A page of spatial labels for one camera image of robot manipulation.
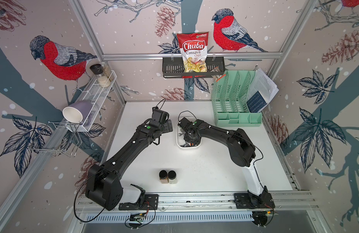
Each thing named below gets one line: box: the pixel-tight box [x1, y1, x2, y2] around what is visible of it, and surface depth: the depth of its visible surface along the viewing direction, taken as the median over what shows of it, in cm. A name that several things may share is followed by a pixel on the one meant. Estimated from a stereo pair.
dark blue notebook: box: [246, 90, 268, 113], surface depth 105 cm
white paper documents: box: [246, 67, 279, 113], surface depth 99 cm
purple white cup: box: [62, 100, 93, 124], surface depth 63 cm
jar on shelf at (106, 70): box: [101, 61, 113, 82], surface depth 87 cm
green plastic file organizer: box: [211, 70, 262, 128], surface depth 109 cm
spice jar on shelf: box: [89, 63, 112, 88], surface depth 83 cm
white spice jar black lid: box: [167, 169, 178, 184], surface depth 75 cm
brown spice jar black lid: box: [158, 169, 169, 184], surface depth 76 cm
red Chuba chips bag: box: [176, 32, 210, 73], surface depth 84 cm
